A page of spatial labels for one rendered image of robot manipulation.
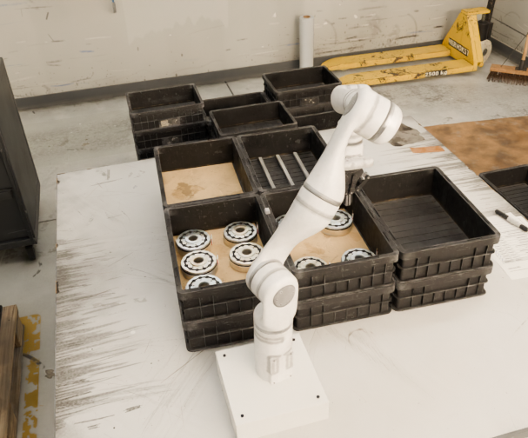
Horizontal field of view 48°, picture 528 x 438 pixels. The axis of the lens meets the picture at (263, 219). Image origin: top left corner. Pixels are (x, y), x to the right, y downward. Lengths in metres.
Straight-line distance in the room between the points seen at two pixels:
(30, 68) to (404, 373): 3.96
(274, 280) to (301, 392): 0.34
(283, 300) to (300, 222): 0.18
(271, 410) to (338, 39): 4.22
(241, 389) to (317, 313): 0.33
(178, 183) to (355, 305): 0.80
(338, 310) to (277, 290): 0.44
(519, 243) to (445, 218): 0.30
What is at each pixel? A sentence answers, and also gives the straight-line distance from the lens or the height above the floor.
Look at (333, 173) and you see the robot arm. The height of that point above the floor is 1.30.
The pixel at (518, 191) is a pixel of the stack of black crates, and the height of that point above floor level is 0.27.
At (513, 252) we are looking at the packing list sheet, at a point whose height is 0.70.
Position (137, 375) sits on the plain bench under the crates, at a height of 0.70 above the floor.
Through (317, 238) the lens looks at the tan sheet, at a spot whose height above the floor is 0.83.
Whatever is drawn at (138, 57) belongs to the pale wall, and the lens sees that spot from 4.95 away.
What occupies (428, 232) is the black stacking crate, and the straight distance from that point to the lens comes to 1.89.
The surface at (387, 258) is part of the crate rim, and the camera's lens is 1.62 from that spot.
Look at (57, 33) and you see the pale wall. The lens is 4.88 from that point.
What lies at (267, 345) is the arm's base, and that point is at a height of 0.90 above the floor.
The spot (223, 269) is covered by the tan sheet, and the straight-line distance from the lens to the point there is 1.72.
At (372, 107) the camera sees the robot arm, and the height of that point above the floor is 1.42.
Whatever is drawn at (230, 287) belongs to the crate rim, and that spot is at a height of 0.92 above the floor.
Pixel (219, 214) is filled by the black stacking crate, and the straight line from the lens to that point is 1.85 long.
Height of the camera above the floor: 1.94
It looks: 35 degrees down
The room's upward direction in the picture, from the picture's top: 2 degrees counter-clockwise
